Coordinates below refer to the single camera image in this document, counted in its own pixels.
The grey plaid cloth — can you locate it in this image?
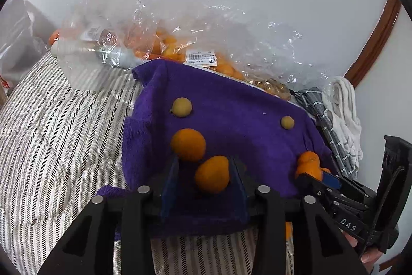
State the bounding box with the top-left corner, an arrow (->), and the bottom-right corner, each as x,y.
291,88 -> 358,179

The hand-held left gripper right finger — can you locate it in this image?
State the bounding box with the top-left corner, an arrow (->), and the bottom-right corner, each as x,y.
229,155 -> 369,275

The white towel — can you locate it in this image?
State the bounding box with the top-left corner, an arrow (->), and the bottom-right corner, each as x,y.
323,76 -> 364,163

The translucent plastic bag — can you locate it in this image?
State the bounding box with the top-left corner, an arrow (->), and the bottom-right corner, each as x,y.
0,0 -> 49,95

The person's right hand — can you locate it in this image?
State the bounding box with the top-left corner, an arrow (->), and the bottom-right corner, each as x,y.
342,228 -> 387,265

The white bottle with orange cap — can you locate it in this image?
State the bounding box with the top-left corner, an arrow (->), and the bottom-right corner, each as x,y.
48,30 -> 142,69

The purple towel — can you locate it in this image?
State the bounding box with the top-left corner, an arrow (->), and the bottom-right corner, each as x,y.
114,59 -> 333,238

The clear plastic bag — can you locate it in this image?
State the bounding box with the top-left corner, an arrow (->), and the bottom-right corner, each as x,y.
59,0 -> 332,100

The pile of bagged mandarins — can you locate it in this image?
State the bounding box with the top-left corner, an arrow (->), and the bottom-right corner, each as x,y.
133,30 -> 255,82

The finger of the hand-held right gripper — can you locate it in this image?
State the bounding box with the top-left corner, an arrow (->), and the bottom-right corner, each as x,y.
295,173 -> 352,215
322,172 -> 378,209

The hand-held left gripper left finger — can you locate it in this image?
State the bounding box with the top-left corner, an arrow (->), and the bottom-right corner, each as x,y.
37,156 -> 181,275

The brown wooden frame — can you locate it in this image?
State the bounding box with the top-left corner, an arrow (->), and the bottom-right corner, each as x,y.
343,0 -> 402,89

